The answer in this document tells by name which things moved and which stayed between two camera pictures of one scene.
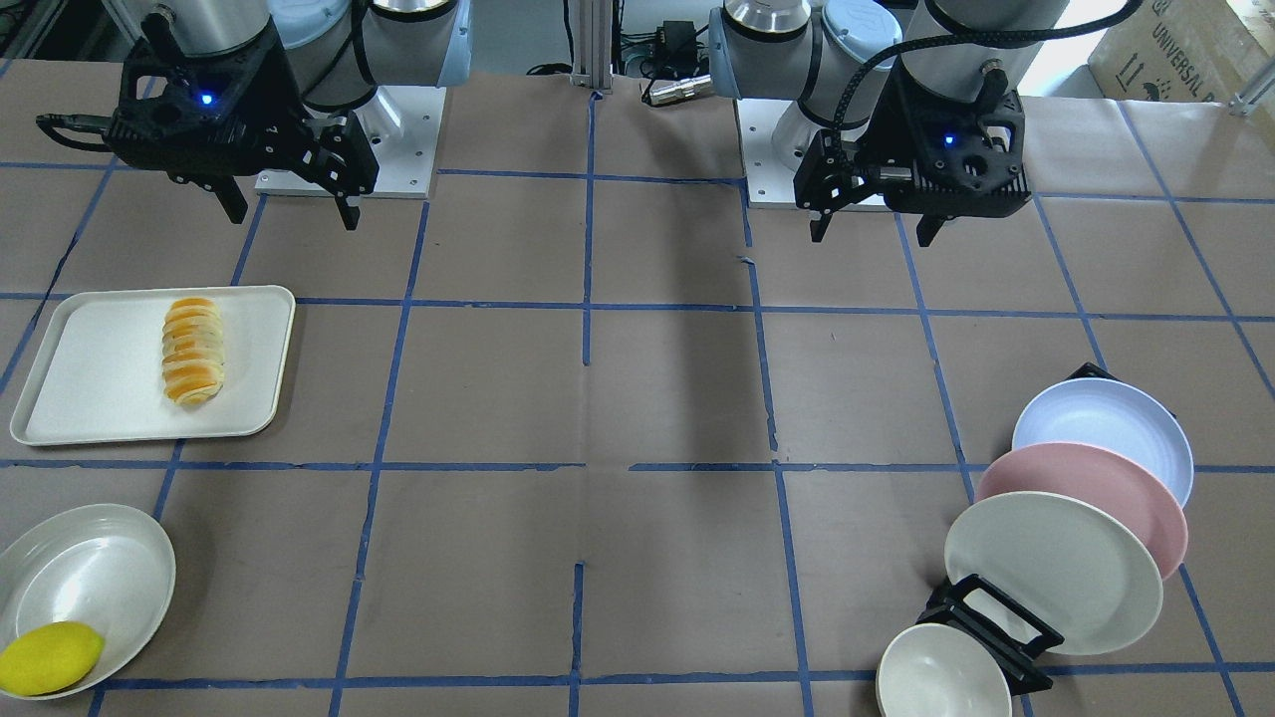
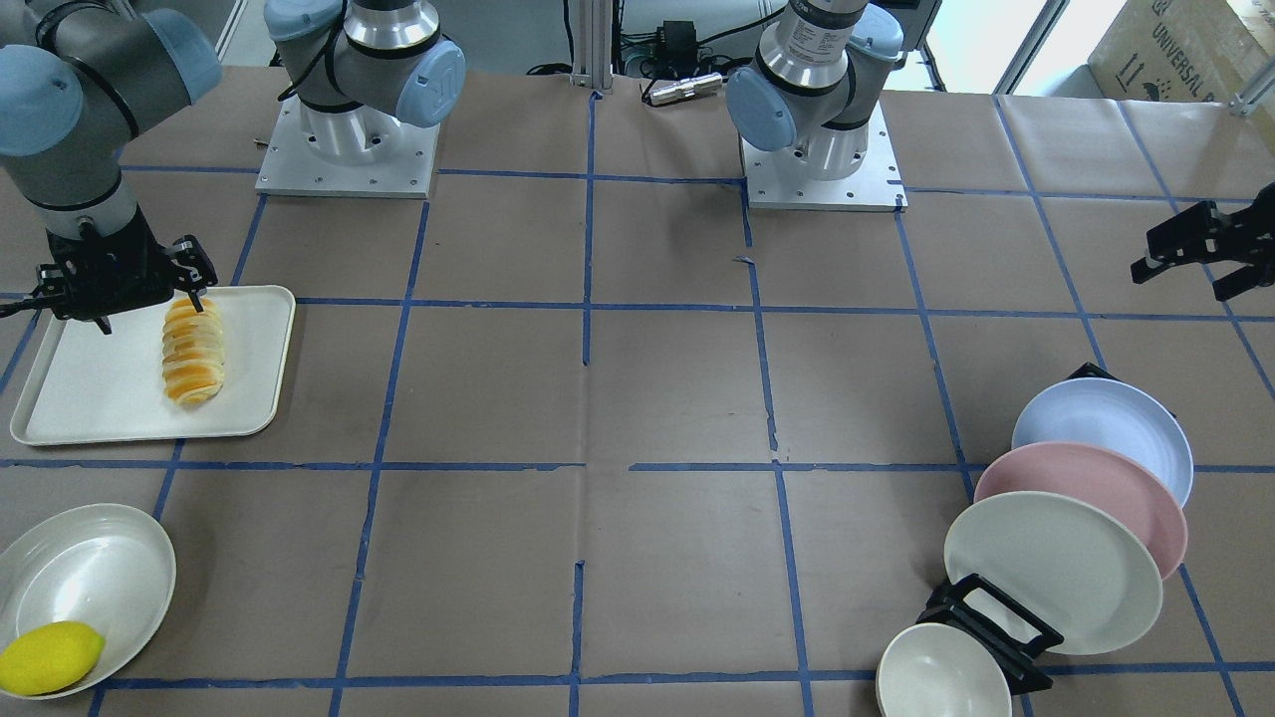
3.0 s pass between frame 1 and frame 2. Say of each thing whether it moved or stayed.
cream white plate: stayed
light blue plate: stayed
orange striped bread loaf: stayed
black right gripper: moved
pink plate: stayed
